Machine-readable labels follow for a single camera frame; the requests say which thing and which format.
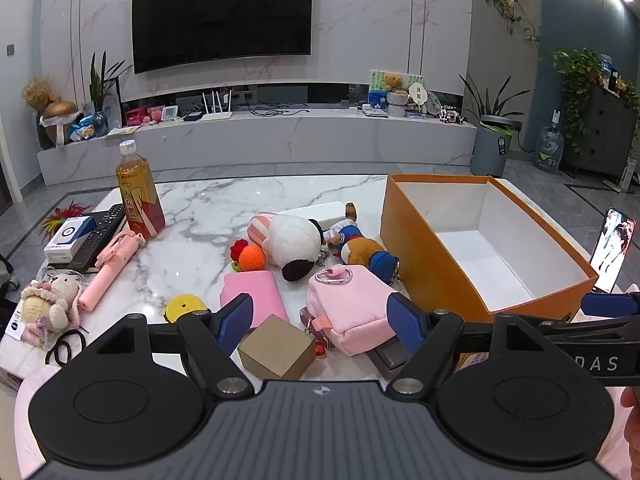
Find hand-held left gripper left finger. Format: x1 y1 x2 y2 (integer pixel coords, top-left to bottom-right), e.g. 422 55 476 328
94 293 256 398

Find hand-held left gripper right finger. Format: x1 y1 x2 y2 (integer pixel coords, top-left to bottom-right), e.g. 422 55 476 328
386 292 547 397

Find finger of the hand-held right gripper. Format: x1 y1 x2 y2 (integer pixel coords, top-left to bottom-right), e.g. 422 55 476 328
541 317 640 340
581 290 640 318

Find small brown cardboard box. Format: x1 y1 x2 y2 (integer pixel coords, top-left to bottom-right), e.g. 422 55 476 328
237 314 316 380

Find yellow tape measure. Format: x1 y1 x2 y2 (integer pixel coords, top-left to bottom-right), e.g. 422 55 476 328
165 293 209 322

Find crochet orange with red flower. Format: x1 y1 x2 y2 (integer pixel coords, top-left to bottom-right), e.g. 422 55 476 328
229 238 269 274

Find orange cardboard storage box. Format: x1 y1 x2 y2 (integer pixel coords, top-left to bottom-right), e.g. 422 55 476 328
380 173 600 325

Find white rectangular box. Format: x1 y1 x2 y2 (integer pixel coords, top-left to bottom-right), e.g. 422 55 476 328
285 201 351 231

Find person's right hand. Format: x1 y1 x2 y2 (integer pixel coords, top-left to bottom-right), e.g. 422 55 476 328
621 387 640 456

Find pink flat case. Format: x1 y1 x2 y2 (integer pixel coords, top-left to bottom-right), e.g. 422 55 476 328
219 270 290 324

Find dark grey case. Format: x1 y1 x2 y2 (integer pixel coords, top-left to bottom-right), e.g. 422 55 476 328
367 337 419 379

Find pink zip pouch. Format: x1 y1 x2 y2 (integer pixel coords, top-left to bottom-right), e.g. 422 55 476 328
299 266 401 357

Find smartphone with lit screen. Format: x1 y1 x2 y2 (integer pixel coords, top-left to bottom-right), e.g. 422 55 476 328
589 207 637 294

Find brown bear plush blue outfit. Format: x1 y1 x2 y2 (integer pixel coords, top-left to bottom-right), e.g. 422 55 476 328
325 202 401 284

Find white plush dog striped hat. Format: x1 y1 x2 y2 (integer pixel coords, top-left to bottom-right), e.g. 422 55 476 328
247 213 326 282

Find white floor stand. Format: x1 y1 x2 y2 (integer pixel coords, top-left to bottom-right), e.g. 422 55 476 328
622 157 640 194

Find pink selfie stick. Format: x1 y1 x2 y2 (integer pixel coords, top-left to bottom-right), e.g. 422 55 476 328
77 231 147 314

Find amber tea bottle red label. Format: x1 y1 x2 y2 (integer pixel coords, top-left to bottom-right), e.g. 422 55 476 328
115 139 167 239

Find black remote control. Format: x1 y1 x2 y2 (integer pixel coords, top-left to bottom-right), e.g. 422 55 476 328
67 204 126 275

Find clear water jug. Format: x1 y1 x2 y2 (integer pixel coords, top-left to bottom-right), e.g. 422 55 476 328
534 110 566 175

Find black scissors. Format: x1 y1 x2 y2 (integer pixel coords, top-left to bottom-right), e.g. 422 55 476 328
45 327 89 366

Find dark grey dresser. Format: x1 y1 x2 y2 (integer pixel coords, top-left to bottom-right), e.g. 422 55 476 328
562 82 640 184

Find cream crochet lamb doll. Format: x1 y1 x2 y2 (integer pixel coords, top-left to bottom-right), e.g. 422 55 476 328
20 272 84 351

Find white and blue box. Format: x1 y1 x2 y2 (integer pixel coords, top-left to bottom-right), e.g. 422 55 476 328
43 215 97 264

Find grey pedal trash can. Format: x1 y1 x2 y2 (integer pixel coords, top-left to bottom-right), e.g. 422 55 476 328
470 114 516 179

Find red green spiky plant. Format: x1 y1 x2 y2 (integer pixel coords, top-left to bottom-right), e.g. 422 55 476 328
42 199 94 241

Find white router with antennas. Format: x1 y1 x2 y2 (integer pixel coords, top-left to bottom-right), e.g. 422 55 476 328
200 89 235 122

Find white ribbed pot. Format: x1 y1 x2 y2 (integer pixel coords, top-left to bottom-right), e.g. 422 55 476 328
387 91 410 118

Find round white fan ornament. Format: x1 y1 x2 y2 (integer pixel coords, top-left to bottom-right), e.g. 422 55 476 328
407 82 431 116

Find long-leaf potted plant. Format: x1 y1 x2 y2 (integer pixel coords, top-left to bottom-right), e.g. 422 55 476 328
459 72 526 126

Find green ivy plant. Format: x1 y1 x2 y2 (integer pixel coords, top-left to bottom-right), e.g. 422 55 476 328
549 47 606 156

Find green picture board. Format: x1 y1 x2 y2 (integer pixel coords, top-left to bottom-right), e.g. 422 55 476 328
369 71 425 111

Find tall green leafy plant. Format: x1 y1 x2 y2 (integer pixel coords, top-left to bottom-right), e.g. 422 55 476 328
89 51 134 114

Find brown mushroom ornament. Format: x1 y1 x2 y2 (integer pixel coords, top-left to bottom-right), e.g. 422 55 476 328
40 100 79 150

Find dried flower bunch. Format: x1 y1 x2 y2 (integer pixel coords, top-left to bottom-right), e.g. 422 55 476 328
22 76 59 111

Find hanging vine plant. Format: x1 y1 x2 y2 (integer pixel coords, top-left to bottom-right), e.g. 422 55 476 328
482 0 544 49

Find black cables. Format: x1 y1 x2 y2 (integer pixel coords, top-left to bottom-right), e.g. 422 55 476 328
247 104 309 117

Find black wall television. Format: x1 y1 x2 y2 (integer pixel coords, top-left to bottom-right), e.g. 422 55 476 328
131 0 315 75

